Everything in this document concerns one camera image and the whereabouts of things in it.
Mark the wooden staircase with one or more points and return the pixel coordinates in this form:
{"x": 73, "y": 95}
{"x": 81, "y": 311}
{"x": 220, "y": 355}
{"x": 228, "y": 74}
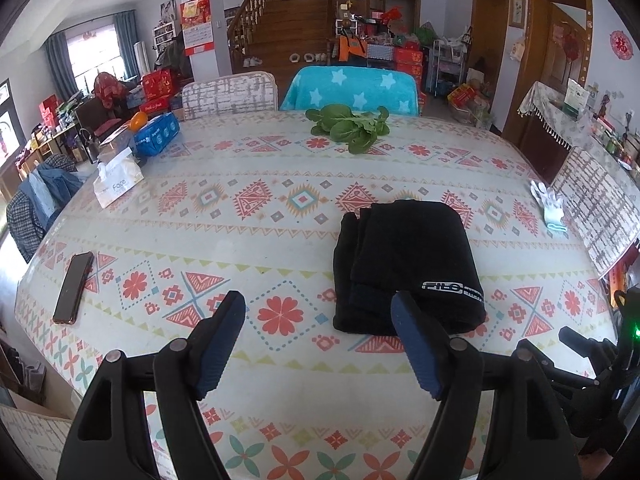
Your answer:
{"x": 275, "y": 31}

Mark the patterned tablecloth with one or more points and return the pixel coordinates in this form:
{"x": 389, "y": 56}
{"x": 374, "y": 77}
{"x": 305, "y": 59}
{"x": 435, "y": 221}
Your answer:
{"x": 254, "y": 203}

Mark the grey patterned chair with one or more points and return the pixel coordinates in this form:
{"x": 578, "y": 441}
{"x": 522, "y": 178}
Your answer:
{"x": 605, "y": 217}
{"x": 236, "y": 94}

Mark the grey patterned chair right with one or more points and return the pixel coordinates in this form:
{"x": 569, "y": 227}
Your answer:
{"x": 605, "y": 217}

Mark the black pants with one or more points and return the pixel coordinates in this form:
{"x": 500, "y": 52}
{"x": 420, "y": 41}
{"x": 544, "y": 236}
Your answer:
{"x": 405, "y": 246}

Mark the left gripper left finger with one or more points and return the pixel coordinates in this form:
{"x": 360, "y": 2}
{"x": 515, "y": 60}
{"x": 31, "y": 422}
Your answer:
{"x": 110, "y": 437}

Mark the white work gloves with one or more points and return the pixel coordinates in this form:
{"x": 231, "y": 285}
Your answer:
{"x": 551, "y": 206}

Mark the white tissue pack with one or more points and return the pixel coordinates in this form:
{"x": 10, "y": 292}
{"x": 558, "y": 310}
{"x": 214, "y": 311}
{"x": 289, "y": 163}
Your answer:
{"x": 117, "y": 177}

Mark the green leafy vegetable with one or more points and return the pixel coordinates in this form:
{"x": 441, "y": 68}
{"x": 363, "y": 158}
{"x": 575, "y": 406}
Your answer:
{"x": 340, "y": 124}

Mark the side table with lace cloth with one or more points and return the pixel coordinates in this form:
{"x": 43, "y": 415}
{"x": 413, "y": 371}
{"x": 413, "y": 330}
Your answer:
{"x": 582, "y": 132}

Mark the grey patterned chair back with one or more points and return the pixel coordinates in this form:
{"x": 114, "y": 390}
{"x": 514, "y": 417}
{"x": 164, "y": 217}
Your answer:
{"x": 236, "y": 94}

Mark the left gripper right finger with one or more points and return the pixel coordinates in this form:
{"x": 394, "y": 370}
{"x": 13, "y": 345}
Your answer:
{"x": 528, "y": 436}

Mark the black smartphone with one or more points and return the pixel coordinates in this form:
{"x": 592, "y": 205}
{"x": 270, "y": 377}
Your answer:
{"x": 67, "y": 307}

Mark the red wall calendar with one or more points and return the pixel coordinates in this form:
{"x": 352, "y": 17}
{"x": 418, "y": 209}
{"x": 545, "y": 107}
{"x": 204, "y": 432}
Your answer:
{"x": 196, "y": 26}

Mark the turquoise star chair cover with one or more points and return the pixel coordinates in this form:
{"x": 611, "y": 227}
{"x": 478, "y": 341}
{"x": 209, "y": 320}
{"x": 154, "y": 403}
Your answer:
{"x": 362, "y": 89}

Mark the blue plastic box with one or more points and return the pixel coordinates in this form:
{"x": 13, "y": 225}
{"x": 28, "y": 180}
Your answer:
{"x": 151, "y": 139}

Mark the red gift boxes stack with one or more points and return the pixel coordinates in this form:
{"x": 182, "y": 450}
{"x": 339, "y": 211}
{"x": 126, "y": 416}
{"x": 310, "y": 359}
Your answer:
{"x": 410, "y": 62}

